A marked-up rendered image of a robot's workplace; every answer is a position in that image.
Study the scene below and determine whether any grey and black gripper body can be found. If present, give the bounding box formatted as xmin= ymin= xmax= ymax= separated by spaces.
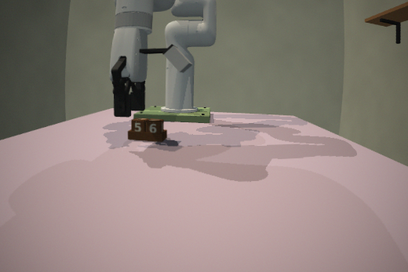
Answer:
xmin=109 ymin=26 xmax=152 ymax=82

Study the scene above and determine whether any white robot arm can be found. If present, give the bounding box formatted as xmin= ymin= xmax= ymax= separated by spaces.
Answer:
xmin=115 ymin=0 xmax=217 ymax=113

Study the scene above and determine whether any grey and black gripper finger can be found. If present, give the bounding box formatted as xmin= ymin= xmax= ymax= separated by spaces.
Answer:
xmin=111 ymin=56 xmax=132 ymax=118
xmin=130 ymin=81 xmax=145 ymax=111

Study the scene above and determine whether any brown wooden number cube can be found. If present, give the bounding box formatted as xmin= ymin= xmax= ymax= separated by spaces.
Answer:
xmin=146 ymin=118 xmax=164 ymax=133
xmin=131 ymin=118 xmax=149 ymax=132

